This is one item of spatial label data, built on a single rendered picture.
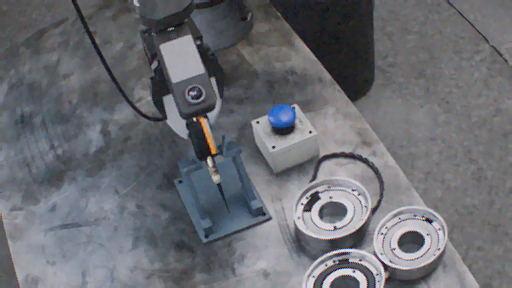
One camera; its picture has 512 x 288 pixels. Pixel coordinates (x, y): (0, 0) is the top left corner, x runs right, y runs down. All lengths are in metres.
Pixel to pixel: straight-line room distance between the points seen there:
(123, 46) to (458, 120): 1.21
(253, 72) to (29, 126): 0.41
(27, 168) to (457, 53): 1.68
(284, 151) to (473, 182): 1.13
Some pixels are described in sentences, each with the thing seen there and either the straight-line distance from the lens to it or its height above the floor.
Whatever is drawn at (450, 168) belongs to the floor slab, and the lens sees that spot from 2.23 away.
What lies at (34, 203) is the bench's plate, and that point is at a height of 0.80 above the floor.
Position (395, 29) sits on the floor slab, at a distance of 2.69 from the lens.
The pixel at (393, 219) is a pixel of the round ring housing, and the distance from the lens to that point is 1.06.
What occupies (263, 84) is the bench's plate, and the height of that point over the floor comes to 0.80.
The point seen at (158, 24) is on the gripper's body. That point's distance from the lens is 0.95.
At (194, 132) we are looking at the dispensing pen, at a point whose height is 0.93.
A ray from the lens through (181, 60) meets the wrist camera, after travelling 0.95.
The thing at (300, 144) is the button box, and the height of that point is 0.84.
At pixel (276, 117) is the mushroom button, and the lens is 1.14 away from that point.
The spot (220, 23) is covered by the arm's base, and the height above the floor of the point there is 0.85.
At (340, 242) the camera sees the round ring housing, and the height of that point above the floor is 0.83.
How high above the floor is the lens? 1.66
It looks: 45 degrees down
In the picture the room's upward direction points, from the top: 12 degrees counter-clockwise
